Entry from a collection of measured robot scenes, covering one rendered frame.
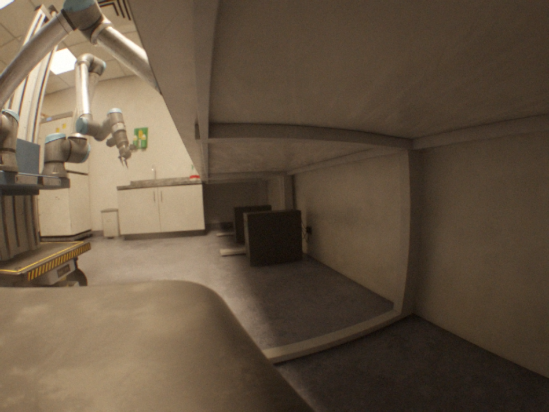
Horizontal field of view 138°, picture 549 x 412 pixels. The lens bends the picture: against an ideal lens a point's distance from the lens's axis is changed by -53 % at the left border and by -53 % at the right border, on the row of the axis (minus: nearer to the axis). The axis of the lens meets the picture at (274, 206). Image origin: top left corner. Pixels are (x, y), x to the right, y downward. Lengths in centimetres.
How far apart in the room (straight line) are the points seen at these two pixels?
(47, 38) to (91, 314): 95
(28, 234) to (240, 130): 138
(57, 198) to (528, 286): 421
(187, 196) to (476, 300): 298
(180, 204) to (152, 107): 179
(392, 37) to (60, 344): 40
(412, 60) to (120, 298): 43
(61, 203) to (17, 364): 355
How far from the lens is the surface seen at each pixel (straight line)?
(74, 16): 102
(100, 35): 105
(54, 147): 157
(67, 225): 364
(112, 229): 374
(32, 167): 157
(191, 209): 305
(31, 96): 174
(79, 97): 151
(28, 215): 158
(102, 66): 183
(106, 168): 406
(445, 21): 30
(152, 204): 313
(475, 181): 86
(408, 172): 88
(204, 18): 20
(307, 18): 26
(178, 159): 371
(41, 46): 103
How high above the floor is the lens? 56
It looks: 4 degrees down
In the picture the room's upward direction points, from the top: 3 degrees counter-clockwise
